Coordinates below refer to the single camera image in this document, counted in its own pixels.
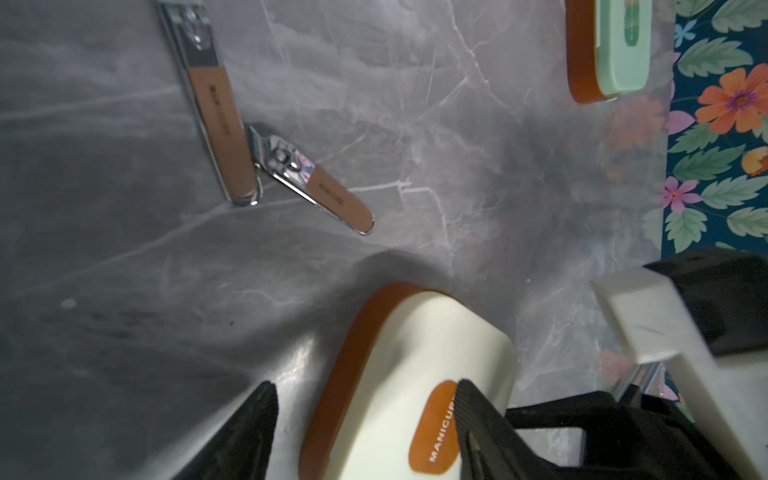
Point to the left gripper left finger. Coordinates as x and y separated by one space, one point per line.
241 448

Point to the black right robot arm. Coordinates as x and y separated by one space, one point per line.
703 316

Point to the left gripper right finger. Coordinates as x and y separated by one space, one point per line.
489 447

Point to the small brown nail tool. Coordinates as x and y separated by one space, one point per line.
285 163

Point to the small grey nail tool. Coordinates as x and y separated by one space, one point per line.
189 31

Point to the green nail clipper case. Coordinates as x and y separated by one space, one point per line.
608 48

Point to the cream nail clipper case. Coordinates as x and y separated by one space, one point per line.
387 410

